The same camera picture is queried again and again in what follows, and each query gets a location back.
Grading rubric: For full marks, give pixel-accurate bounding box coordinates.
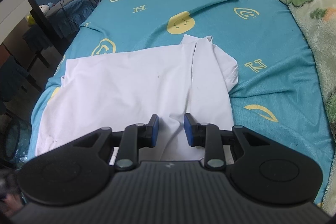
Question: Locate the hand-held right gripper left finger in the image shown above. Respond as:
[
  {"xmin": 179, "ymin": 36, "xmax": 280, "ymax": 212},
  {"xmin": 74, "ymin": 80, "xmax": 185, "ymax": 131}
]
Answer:
[{"xmin": 56, "ymin": 114, "xmax": 160, "ymax": 171}]

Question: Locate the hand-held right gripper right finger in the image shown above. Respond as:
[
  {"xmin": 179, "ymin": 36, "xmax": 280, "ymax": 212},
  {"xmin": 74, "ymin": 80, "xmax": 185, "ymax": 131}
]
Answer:
[{"xmin": 183, "ymin": 113, "xmax": 282, "ymax": 170}]

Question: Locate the white t-shirt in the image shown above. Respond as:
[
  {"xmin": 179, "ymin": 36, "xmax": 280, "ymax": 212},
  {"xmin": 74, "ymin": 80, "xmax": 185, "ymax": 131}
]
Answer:
[{"xmin": 35, "ymin": 34, "xmax": 239, "ymax": 165}]

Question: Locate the person's left hand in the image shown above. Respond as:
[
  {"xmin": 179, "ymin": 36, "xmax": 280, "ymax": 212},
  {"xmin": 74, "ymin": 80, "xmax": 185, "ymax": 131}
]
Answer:
[{"xmin": 0, "ymin": 193, "xmax": 22, "ymax": 217}]

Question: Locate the small white plush toy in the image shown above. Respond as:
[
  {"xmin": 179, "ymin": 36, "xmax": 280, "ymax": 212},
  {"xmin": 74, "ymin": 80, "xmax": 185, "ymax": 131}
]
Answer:
[{"xmin": 39, "ymin": 4, "xmax": 54, "ymax": 15}]

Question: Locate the white desk with dark top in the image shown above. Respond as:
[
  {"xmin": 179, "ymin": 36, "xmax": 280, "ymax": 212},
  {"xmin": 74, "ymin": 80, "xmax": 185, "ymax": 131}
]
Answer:
[{"xmin": 0, "ymin": 0, "xmax": 70, "ymax": 93}]

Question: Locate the green cartoon print blanket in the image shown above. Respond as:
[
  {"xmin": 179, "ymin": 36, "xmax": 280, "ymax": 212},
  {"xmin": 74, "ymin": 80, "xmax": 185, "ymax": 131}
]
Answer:
[{"xmin": 223, "ymin": 0, "xmax": 336, "ymax": 212}]

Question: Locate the black ring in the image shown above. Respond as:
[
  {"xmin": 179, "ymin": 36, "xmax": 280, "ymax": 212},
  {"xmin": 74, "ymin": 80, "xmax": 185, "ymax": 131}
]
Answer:
[{"xmin": 5, "ymin": 119, "xmax": 22, "ymax": 162}]

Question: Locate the black cable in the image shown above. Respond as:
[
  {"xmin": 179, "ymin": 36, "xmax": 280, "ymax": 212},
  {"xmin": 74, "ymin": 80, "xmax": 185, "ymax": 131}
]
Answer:
[{"xmin": 60, "ymin": 0, "xmax": 80, "ymax": 28}]

